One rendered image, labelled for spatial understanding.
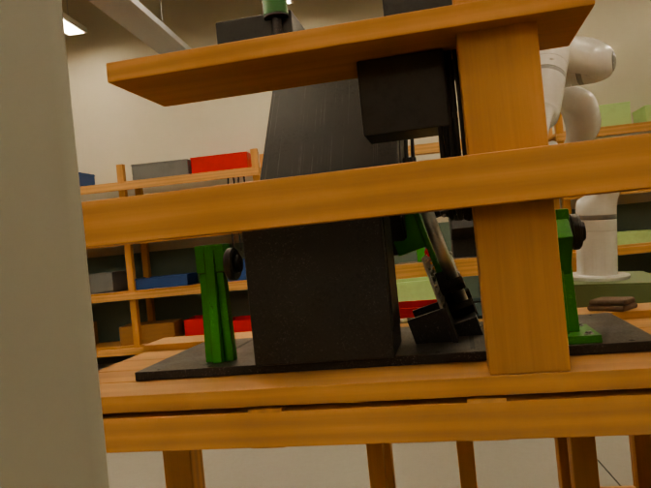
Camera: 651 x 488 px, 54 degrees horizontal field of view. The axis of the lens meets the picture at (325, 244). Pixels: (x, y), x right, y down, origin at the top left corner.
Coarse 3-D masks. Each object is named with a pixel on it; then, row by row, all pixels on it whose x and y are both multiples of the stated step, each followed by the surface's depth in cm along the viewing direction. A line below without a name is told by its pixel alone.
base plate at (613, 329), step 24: (408, 336) 156; (480, 336) 146; (624, 336) 129; (648, 336) 126; (168, 360) 155; (192, 360) 152; (240, 360) 145; (360, 360) 133; (384, 360) 132; (408, 360) 131; (432, 360) 130; (456, 360) 129; (480, 360) 128
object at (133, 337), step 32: (192, 160) 671; (224, 160) 667; (256, 160) 660; (96, 192) 676; (128, 256) 677; (96, 288) 685; (128, 288) 678; (160, 288) 676; (192, 288) 665; (160, 320) 710; (192, 320) 674; (128, 352) 674
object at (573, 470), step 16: (560, 448) 212; (576, 448) 188; (592, 448) 187; (640, 448) 208; (560, 464) 212; (576, 464) 188; (592, 464) 188; (640, 464) 208; (560, 480) 215; (576, 480) 188; (592, 480) 188; (640, 480) 208
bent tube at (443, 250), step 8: (424, 216) 146; (432, 216) 145; (424, 224) 146; (432, 224) 144; (432, 232) 143; (440, 232) 143; (432, 240) 143; (440, 240) 142; (440, 248) 142; (440, 256) 143; (448, 256) 143; (440, 264) 145; (448, 264) 144; (448, 272) 145; (456, 272) 147; (448, 280) 148; (456, 296) 153; (464, 296) 154
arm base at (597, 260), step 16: (592, 224) 195; (608, 224) 194; (592, 240) 195; (608, 240) 194; (576, 256) 201; (592, 256) 196; (608, 256) 195; (576, 272) 203; (592, 272) 196; (608, 272) 195; (624, 272) 202
